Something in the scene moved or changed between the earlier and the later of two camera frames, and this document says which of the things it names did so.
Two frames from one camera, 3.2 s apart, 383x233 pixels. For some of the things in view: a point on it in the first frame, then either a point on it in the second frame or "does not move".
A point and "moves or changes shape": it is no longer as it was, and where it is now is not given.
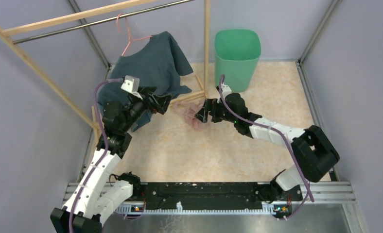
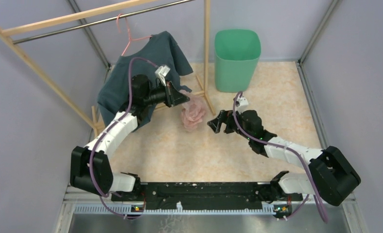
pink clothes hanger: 130,39 does not move
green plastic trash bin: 236,54 does not move
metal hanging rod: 90,24 does not move
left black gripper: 144,93 → 177,98
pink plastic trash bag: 188,111 moves or changes shape
